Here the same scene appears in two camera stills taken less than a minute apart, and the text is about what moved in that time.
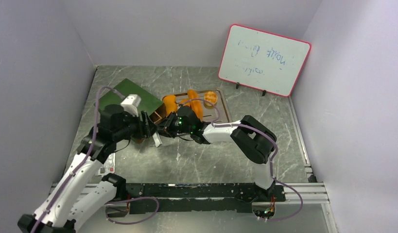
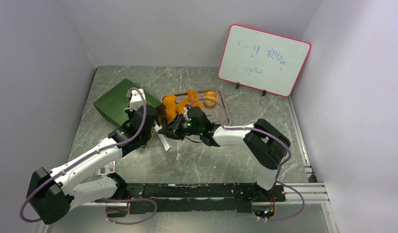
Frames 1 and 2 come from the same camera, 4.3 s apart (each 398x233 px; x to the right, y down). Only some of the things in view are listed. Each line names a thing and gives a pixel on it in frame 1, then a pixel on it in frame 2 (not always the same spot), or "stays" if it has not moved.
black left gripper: (146, 127) to (129, 113)
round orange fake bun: (211, 97) stays
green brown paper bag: (154, 108) stays
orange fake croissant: (186, 104) stays
